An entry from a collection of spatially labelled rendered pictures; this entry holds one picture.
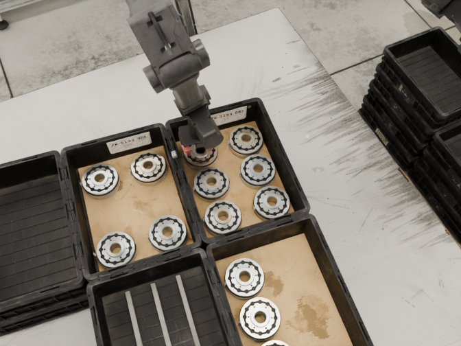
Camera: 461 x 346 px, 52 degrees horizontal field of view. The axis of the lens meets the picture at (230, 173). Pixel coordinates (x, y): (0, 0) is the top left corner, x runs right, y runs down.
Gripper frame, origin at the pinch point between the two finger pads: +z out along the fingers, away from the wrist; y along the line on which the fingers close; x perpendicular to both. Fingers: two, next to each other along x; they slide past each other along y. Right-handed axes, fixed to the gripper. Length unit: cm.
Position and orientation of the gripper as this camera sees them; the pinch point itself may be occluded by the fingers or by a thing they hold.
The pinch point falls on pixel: (199, 150)
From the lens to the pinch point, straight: 139.3
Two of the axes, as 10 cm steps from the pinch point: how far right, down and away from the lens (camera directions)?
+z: -0.3, 5.1, 8.6
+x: -2.9, -8.3, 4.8
